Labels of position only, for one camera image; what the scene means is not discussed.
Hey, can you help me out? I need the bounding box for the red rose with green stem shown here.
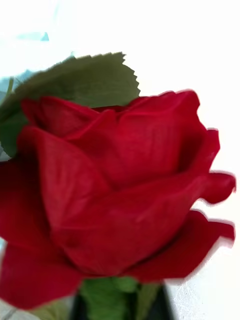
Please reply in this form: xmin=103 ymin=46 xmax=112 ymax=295
xmin=0 ymin=89 xmax=237 ymax=320

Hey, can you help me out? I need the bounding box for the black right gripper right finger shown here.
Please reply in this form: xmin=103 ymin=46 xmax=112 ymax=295
xmin=149 ymin=284 xmax=175 ymax=320

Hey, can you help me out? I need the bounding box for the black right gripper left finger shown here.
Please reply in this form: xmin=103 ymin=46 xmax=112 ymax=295
xmin=69 ymin=294 xmax=88 ymax=320

